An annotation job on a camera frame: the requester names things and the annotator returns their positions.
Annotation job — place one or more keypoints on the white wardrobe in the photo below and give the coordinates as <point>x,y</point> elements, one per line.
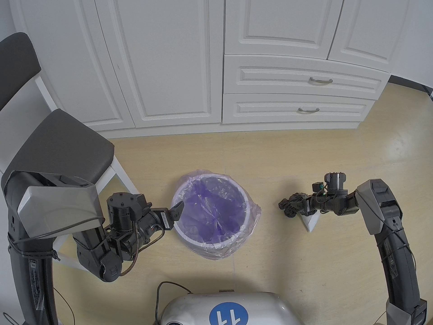
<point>169,46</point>

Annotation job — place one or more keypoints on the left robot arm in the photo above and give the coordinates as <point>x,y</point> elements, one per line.
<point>50,198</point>

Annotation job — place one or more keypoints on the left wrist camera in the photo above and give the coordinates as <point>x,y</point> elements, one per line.
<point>142,203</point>

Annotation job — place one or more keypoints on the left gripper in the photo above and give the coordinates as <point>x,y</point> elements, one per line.
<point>155,222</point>

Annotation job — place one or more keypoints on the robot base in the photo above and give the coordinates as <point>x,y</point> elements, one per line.
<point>203,306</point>

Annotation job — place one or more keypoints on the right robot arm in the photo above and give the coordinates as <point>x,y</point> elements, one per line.
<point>375,201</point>

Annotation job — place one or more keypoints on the black plastic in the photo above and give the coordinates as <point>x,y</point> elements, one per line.
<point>291,207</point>

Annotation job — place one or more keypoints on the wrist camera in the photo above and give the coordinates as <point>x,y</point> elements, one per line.
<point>318,187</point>
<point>142,203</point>

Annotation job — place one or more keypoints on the white trash bin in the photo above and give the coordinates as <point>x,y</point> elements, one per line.
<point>194,240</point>

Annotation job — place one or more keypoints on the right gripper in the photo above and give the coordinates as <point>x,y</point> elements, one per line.
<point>313,205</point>

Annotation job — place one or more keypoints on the folded white paper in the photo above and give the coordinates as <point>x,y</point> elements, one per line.
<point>310,223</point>

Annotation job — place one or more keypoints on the white chair dark grey seat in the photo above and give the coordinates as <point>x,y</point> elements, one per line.
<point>61,147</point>

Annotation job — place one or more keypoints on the purple plastic bag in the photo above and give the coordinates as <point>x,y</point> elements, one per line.
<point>216,208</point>

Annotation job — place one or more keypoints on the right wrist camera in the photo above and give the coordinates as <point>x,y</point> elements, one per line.
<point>318,187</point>

